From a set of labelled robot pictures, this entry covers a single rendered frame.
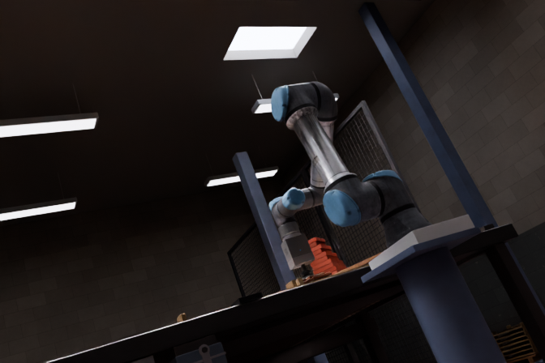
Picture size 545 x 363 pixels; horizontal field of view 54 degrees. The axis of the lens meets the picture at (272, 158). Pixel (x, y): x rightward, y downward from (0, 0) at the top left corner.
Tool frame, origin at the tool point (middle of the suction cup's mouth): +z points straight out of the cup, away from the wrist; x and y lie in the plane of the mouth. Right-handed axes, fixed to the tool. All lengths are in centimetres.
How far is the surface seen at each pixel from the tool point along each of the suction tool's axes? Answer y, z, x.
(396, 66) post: -311, -245, -264
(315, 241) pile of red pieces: -42, -29, -73
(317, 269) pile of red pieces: -38, -15, -76
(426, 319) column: -9, 30, 47
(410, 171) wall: -399, -176, -449
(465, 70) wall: -427, -235, -288
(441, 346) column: -10, 37, 48
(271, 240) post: -59, -65, -184
